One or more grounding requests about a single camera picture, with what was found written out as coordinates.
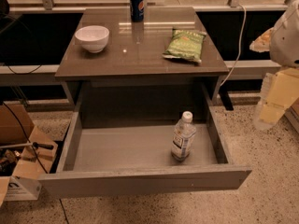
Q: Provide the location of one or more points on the blue pepsi can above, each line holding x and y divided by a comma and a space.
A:
137, 10

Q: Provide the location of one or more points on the white ceramic bowl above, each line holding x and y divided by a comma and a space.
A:
93, 38

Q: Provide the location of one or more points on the black-tipped metal rod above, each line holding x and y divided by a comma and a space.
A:
34, 144

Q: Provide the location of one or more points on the open grey drawer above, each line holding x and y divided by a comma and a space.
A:
119, 143

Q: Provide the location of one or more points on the clear plastic water bottle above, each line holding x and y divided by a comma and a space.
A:
184, 133

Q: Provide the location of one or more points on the grey cabinet counter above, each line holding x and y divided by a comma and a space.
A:
135, 49

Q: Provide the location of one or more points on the cardboard box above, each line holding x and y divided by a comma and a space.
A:
20, 168

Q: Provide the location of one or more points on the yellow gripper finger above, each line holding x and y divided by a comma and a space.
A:
278, 93
262, 43

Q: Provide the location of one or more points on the green chip bag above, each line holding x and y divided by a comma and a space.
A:
186, 45

